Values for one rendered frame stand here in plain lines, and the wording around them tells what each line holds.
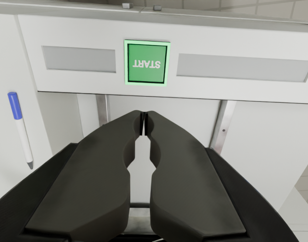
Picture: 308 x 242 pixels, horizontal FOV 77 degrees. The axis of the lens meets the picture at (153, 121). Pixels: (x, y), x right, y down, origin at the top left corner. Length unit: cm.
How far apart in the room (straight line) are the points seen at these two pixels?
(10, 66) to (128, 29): 16
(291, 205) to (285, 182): 27
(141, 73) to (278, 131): 41
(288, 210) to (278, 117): 50
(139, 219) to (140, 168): 16
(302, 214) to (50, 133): 90
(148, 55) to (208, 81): 9
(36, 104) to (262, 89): 32
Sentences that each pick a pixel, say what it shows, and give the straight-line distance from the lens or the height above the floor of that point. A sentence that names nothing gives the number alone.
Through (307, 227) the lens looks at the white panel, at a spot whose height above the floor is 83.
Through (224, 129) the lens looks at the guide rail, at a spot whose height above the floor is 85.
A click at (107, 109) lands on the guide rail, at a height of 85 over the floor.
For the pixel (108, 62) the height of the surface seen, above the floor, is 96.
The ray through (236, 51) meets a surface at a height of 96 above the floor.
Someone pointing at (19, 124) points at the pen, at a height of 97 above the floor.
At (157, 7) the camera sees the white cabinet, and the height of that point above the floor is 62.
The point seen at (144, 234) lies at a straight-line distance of 72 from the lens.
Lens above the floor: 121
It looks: 59 degrees down
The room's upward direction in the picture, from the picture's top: 178 degrees clockwise
